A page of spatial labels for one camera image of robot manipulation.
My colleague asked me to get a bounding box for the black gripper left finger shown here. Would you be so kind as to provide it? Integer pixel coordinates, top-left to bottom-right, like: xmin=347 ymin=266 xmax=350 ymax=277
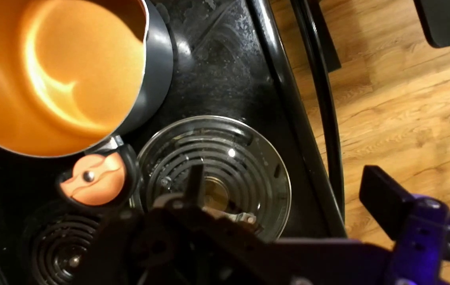
xmin=97 ymin=163 xmax=269 ymax=285

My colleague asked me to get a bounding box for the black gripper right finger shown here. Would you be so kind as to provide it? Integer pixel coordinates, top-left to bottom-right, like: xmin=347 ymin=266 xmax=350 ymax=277
xmin=360 ymin=165 xmax=450 ymax=285

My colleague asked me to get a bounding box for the glass lid with metal handle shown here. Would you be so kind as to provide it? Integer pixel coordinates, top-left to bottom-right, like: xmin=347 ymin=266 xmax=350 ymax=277
xmin=136 ymin=114 xmax=293 ymax=244

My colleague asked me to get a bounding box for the black electric stove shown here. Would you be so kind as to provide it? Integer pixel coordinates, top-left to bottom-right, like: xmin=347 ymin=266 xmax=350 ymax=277
xmin=0 ymin=0 xmax=349 ymax=285

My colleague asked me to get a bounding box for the grey pot with orange interior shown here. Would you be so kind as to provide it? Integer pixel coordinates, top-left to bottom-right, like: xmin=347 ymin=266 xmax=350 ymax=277
xmin=0 ymin=0 xmax=176 ymax=208

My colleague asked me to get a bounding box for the large black coil burner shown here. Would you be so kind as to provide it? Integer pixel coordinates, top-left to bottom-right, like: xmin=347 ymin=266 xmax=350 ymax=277
xmin=147 ymin=124 xmax=285 ymax=239

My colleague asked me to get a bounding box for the small black coil burner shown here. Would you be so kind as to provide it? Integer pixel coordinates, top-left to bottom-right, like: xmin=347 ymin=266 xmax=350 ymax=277
xmin=21 ymin=211 xmax=111 ymax=285

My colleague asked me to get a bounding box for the black robot cart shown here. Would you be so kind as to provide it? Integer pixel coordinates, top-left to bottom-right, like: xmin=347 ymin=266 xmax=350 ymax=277
xmin=413 ymin=0 xmax=450 ymax=49

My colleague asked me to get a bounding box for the black oven door handle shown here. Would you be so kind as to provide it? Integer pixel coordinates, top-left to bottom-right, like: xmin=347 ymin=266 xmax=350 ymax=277
xmin=287 ymin=0 xmax=347 ymax=223

